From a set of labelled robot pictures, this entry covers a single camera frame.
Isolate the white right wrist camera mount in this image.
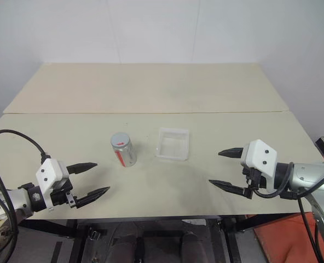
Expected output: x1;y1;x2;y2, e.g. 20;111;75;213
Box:
240;139;278;190

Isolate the clear plastic square container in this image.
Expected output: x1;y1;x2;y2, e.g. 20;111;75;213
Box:
154;127;192;161

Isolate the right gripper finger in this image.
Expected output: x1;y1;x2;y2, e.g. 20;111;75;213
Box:
209;179;247;198
218;146;245;160

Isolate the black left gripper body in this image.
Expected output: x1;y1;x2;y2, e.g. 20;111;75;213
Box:
50;176;78;210

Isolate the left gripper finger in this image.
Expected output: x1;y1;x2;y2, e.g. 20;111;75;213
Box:
74;186;111;209
66;162;99;176

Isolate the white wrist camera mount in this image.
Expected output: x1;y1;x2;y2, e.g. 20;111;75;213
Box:
240;139;278;190
36;158;70;212

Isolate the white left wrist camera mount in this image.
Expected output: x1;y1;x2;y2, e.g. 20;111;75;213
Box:
36;158;70;212

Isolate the black table frame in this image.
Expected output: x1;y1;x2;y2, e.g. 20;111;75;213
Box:
16;212;257;263

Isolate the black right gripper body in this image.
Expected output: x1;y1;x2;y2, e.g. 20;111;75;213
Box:
241;164;268;199

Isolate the orange red cushion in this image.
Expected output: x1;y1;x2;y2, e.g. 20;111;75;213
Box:
253;212;324;263

